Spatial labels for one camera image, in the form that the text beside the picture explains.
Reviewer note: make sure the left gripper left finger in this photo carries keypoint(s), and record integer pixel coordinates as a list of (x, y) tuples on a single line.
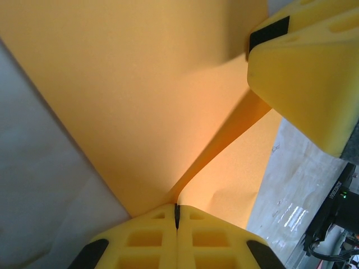
[(146, 241)]

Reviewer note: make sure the orange cloth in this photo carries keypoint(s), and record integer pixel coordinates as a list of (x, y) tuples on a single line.
[(126, 84)]

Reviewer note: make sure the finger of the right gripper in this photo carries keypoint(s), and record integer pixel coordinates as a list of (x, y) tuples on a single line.
[(308, 89)]

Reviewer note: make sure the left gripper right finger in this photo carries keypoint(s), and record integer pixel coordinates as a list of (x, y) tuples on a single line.
[(210, 241)]

